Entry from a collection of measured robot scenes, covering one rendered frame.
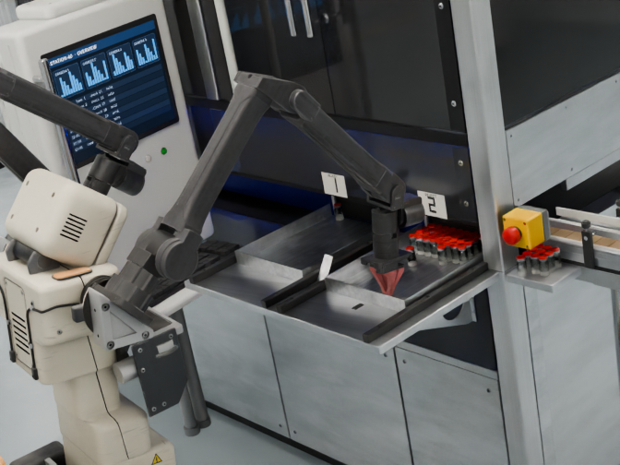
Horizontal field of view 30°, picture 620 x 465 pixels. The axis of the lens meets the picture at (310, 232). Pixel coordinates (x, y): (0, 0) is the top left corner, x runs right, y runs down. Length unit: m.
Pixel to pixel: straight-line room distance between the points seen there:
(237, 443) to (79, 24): 1.57
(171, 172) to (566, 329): 1.17
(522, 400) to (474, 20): 0.94
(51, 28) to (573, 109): 1.29
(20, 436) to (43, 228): 2.20
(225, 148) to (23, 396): 2.59
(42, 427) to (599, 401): 2.09
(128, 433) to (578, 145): 1.26
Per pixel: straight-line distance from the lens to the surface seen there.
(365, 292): 2.63
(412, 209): 2.56
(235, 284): 2.87
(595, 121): 2.89
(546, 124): 2.73
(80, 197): 2.20
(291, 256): 2.96
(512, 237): 2.58
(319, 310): 2.65
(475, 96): 2.55
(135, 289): 2.12
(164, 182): 3.26
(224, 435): 3.98
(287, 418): 3.66
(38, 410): 4.47
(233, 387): 3.83
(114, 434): 2.37
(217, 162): 2.16
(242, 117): 2.17
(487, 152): 2.58
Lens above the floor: 2.03
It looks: 22 degrees down
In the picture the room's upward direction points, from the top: 11 degrees counter-clockwise
